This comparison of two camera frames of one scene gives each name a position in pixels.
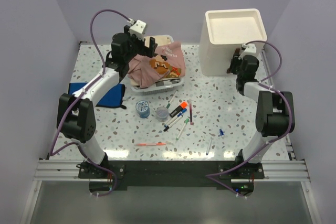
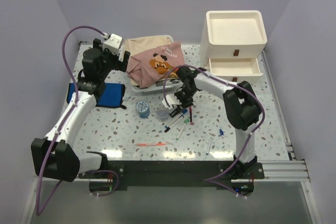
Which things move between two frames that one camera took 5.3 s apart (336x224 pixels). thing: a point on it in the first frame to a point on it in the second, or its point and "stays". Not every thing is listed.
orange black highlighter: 183,105 stays
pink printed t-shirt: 145,71 stays
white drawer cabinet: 223,31 stays
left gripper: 149,51 to 122,65
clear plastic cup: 162,113 stays
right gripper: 234,62 to 184,104
